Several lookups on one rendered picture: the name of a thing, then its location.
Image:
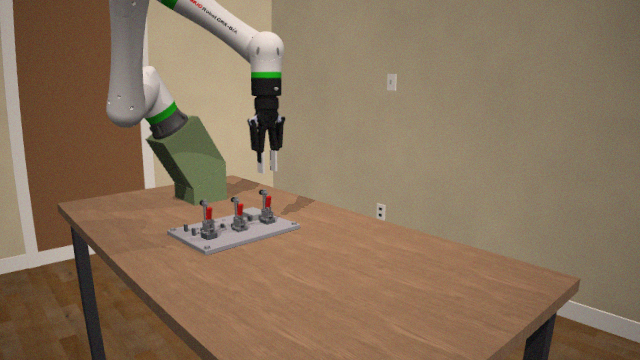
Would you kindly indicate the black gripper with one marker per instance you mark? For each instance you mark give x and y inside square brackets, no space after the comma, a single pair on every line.
[268,120]

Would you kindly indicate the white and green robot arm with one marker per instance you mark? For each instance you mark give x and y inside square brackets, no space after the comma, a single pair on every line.
[126,103]

